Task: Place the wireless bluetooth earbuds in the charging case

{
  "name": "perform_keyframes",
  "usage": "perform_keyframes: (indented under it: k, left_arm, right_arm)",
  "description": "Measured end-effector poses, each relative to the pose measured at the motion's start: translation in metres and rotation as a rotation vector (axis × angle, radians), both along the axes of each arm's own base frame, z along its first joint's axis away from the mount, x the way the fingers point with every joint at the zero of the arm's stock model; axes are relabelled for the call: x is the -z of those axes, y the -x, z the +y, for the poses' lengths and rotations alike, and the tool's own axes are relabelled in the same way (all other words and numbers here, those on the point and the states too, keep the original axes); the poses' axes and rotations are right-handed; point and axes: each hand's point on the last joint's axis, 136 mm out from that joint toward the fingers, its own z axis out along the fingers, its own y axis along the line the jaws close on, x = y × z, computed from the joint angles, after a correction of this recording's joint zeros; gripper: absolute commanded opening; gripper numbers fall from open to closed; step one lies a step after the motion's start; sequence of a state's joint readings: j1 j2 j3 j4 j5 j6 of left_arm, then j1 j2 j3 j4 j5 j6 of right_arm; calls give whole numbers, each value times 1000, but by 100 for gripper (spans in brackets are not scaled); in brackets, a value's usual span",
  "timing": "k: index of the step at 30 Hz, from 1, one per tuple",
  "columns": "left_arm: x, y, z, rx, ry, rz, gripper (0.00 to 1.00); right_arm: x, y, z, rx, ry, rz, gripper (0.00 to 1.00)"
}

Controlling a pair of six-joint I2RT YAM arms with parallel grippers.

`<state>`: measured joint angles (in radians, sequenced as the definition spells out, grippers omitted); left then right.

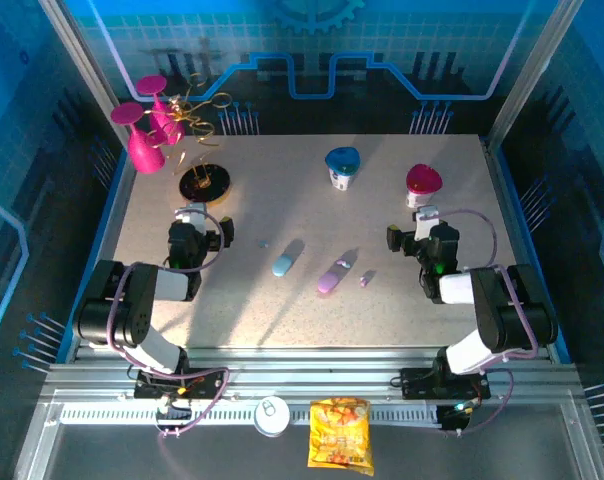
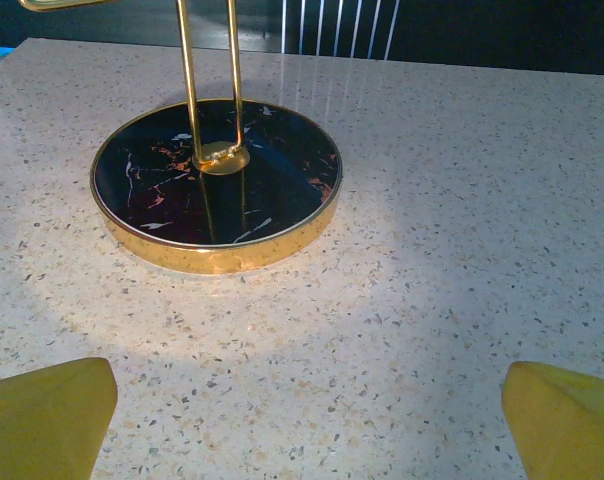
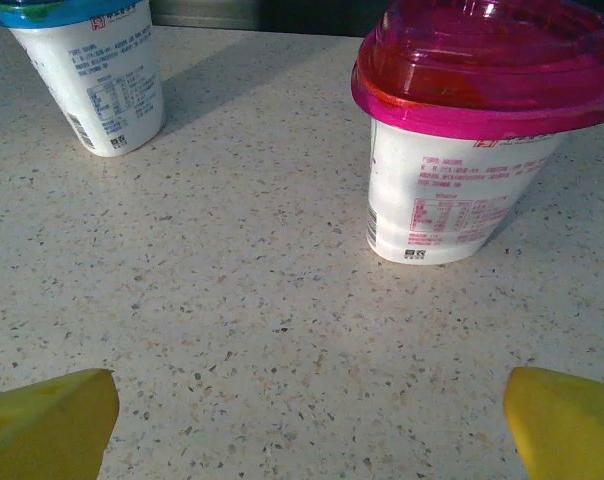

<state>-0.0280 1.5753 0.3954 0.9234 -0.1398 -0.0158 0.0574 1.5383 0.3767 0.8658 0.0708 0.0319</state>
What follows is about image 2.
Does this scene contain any gold wire glass rack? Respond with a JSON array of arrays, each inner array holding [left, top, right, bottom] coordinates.
[[19, 0, 345, 277]]

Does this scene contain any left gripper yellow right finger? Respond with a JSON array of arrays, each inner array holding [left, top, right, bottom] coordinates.
[[501, 360, 604, 480]]

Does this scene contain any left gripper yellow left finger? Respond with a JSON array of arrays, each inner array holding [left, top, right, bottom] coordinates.
[[0, 356, 119, 480]]

